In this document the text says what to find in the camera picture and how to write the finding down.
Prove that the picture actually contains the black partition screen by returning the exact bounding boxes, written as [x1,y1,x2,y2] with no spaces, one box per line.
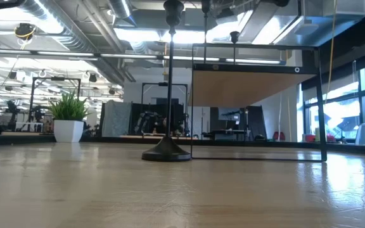
[239,105,267,140]
[131,101,185,137]

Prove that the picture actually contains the dark background monitor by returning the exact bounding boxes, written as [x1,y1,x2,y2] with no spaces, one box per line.
[217,106,241,122]

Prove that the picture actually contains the dark background table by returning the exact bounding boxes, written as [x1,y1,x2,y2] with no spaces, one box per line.
[201,128,250,140]

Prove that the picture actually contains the grey fabric curtain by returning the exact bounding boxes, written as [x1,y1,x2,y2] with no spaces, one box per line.
[101,100,132,137]

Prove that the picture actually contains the green plant in white pot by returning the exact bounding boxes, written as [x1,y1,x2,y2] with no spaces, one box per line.
[48,91,90,143]

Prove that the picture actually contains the long linear ceiling light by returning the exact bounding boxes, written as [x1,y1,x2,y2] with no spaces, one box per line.
[0,49,286,66]

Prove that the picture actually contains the black background rig frame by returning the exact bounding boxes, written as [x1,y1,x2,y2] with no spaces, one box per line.
[29,77,82,123]
[141,81,189,105]

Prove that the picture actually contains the wooden shelf black metal frame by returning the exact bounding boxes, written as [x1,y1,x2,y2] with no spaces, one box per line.
[188,42,328,163]

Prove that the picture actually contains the short silver duct pipe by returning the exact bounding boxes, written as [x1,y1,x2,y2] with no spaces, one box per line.
[108,0,132,19]

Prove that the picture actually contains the round silver ventilation duct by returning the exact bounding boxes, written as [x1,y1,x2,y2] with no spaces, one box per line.
[17,0,136,85]

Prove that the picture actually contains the rectangular silver ventilation duct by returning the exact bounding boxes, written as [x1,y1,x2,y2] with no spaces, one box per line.
[233,0,365,50]

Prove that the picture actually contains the yellow hanging cable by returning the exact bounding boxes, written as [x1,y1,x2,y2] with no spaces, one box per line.
[324,0,338,105]

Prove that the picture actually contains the black ceiling device yellow cable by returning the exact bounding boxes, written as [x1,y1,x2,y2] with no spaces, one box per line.
[13,22,37,42]

